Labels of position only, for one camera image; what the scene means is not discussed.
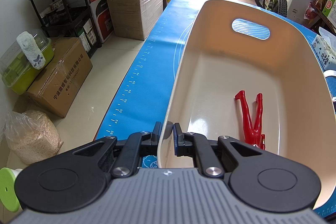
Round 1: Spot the blue silicone baking mat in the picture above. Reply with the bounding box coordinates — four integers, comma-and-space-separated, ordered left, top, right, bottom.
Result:
95, 0, 336, 217

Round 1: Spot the red white appliance box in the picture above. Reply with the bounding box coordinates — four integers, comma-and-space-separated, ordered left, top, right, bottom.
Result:
89, 0, 113, 43

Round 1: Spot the green white stool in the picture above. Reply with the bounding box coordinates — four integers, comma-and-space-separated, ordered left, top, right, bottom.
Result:
0, 167, 22, 213

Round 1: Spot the black metal shelf rack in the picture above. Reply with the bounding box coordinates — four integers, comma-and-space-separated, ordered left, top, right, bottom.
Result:
29, 0, 102, 57

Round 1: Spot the white rolled cloth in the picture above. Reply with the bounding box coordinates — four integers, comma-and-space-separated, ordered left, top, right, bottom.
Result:
16, 31, 46, 70

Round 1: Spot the dark wooden side shelf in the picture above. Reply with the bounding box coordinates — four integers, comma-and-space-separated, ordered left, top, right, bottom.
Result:
303, 0, 335, 35

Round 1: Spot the beige plastic storage bin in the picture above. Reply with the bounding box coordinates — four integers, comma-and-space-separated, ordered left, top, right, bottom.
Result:
158, 0, 335, 207

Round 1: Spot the green plastic lidded container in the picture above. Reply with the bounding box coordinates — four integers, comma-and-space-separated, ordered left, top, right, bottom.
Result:
1, 29, 54, 95

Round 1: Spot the patterned tissue box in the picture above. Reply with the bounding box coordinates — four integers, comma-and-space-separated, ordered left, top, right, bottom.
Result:
312, 27, 336, 70

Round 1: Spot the floor cardboard box chinese text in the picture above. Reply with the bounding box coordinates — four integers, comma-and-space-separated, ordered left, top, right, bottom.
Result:
25, 37, 92, 118

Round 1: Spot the plastic bag of grain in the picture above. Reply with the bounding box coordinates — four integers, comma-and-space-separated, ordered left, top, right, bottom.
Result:
3, 110, 63, 165

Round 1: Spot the green white product box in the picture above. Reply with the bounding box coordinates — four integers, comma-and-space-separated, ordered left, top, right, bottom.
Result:
322, 0, 335, 18

